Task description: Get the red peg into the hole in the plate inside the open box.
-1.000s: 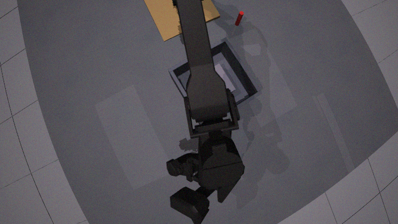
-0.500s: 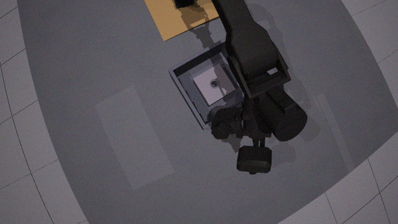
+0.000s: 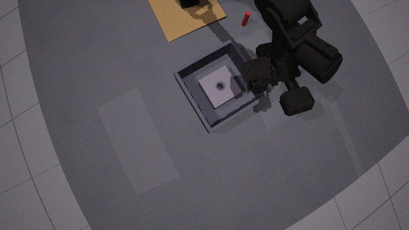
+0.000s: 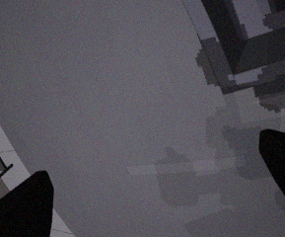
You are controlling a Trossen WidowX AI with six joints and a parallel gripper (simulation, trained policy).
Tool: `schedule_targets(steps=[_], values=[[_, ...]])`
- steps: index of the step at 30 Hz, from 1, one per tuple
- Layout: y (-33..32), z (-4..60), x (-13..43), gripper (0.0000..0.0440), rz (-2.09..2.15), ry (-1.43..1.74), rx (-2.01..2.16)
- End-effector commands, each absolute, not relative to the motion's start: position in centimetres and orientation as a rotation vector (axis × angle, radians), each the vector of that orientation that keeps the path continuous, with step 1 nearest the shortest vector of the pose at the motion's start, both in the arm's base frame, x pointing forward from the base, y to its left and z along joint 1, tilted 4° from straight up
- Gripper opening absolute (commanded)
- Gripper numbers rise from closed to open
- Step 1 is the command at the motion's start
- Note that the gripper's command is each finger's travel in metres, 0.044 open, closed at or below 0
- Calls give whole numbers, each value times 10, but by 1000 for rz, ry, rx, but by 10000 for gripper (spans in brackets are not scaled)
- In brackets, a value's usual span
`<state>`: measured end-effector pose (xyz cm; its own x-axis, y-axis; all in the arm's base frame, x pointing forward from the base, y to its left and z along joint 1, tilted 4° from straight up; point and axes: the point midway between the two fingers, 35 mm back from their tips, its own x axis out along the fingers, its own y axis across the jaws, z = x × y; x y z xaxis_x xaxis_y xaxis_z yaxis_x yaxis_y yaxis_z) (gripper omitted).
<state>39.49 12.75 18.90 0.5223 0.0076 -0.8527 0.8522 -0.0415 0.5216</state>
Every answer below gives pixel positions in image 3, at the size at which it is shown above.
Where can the dark red peg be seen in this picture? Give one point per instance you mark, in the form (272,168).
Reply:
(247,15)

